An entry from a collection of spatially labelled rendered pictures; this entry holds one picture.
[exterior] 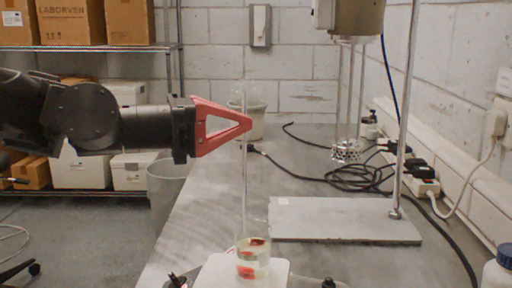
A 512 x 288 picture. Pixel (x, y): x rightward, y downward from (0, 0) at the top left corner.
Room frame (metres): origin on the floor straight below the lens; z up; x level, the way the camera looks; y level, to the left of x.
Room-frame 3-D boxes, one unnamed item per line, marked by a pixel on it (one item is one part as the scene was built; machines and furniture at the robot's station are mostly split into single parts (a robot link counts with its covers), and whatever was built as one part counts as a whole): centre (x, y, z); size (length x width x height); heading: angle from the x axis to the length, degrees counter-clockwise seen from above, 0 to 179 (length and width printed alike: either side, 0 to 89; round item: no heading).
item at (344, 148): (0.88, -0.19, 1.02); 0.07 x 0.07 x 0.25
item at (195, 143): (0.53, 0.05, 1.05); 0.09 x 0.07 x 0.07; 104
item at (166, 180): (2.13, 0.38, 0.22); 0.33 x 0.33 x 0.41
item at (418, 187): (1.19, -0.43, 0.77); 0.40 x 0.06 x 0.04; 178
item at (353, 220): (0.88, -0.18, 0.76); 0.30 x 0.20 x 0.01; 88
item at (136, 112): (0.51, 0.12, 1.05); 0.10 x 0.07 x 0.07; 14
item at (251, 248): (0.54, 0.00, 0.87); 0.06 x 0.05 x 0.08; 68
